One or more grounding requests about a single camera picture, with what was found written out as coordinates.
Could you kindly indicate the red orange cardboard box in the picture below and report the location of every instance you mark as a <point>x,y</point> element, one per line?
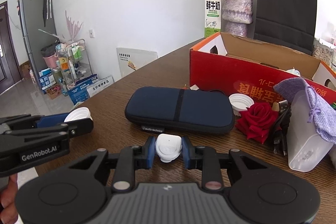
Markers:
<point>233,64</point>

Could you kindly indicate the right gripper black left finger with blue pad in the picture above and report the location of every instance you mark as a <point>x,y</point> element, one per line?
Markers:
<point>100,162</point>

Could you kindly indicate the white flat box by wall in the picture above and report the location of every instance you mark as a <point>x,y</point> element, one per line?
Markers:
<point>131,60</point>

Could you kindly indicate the black paper shopping bag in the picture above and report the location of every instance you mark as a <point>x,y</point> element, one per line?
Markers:
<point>288,23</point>

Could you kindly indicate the red fabric rose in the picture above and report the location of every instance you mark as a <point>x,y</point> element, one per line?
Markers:
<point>257,121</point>

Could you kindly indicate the purple knitted drawstring pouch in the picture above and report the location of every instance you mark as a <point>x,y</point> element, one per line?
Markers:
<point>320,112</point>

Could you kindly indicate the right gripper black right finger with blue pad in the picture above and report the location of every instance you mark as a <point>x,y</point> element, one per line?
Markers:
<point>211,163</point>

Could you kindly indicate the wire storage rack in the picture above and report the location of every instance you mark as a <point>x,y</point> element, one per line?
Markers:
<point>74,62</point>

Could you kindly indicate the grey refrigerator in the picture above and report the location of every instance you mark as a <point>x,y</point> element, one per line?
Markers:
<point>38,30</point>

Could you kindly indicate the white ribbed bottle cap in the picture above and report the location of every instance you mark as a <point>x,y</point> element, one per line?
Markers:
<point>240,102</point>

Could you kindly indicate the person's hand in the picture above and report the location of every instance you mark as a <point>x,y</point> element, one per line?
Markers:
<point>9,214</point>

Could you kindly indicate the pink bin with bag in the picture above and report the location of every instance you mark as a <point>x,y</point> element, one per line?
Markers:
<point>49,55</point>

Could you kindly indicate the clear jar of seeds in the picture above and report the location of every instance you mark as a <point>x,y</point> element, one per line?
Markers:
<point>324,51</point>

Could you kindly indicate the white green milk carton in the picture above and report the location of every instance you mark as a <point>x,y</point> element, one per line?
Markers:
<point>213,17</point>

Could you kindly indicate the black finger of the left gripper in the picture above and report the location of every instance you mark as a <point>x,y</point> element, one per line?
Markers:
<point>77,127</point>

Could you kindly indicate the navy blue zip pouch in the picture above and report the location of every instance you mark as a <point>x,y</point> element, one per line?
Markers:
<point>181,109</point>

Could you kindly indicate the small white plastic device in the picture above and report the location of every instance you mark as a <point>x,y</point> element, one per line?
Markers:
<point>168,147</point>

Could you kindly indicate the translucent white plastic container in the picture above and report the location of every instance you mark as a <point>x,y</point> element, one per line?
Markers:
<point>305,147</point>

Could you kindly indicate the dark brown door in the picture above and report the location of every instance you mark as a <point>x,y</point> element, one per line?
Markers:
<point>10,70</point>

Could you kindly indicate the purple textured vase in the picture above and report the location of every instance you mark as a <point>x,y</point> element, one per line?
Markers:
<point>237,14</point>

